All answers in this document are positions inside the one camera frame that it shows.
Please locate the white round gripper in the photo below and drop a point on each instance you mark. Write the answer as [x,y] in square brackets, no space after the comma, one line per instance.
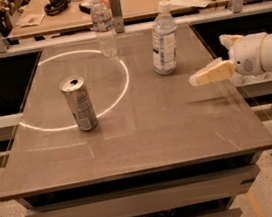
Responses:
[246,55]

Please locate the blue label plastic bottle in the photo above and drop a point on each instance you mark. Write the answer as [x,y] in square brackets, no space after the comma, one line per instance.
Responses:
[164,39]

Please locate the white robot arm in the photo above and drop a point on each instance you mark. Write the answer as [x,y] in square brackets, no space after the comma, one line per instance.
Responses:
[266,53]

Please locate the clear plastic water bottle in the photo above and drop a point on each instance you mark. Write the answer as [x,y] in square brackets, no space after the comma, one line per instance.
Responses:
[103,27]

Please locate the silver redbull can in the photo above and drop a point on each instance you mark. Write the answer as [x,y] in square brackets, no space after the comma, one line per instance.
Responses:
[76,95]

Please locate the white paper sheet right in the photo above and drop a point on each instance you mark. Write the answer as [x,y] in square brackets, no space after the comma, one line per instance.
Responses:
[190,3]

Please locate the grey upper drawer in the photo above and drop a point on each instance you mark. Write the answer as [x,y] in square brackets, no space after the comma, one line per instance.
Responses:
[157,197]

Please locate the black headphones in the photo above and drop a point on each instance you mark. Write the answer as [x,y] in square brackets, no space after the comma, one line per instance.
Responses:
[55,7]

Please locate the white paper note left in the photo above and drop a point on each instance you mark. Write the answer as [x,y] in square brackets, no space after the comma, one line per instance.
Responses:
[31,20]

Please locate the grey metal bracket middle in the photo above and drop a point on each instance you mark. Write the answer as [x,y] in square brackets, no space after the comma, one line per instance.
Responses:
[117,15]

